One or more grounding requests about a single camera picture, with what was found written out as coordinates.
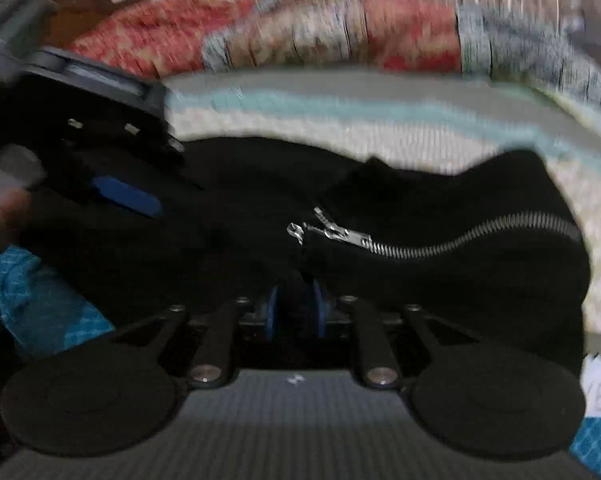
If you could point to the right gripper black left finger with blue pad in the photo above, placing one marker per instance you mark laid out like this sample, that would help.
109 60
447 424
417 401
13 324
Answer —
258 311

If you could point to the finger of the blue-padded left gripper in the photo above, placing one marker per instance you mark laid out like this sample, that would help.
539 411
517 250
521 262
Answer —
127 195

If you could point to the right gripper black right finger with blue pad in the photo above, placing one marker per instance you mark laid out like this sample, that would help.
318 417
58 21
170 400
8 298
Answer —
332 312

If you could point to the black pants with zipper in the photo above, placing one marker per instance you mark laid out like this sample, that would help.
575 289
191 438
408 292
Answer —
495 248

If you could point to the person's left hand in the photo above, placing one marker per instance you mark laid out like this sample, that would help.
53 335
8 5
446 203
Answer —
13 208

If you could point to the carved wooden headboard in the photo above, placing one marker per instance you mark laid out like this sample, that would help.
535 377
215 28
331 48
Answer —
71 19

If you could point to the red floral patchwork quilt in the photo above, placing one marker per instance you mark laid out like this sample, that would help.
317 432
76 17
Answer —
162 38

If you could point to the patterned bedsheet with teal stripes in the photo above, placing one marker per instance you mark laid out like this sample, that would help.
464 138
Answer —
398 393

